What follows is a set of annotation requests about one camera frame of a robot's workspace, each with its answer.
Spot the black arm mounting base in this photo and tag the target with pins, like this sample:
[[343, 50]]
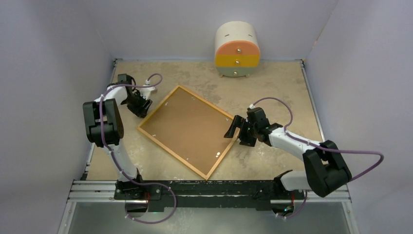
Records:
[[260, 195]]

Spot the yellow wooden picture frame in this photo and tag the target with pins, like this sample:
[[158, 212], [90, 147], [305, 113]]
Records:
[[155, 137]]

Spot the aluminium rail frame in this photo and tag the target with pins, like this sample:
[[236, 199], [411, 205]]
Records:
[[91, 208]]

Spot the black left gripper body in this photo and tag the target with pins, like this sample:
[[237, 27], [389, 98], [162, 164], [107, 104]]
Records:
[[137, 104]]

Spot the round pastel drawer cabinet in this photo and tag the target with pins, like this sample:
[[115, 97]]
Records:
[[237, 53]]

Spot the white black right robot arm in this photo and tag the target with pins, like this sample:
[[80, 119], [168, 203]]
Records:
[[325, 170]]

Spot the brown backing board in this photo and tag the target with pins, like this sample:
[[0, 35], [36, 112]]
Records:
[[187, 129]]

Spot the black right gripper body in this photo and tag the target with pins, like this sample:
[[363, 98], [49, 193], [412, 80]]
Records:
[[248, 133]]

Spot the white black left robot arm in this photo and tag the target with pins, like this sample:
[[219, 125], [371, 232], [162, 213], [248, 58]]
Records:
[[104, 126]]

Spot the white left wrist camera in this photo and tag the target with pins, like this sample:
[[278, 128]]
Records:
[[146, 91]]

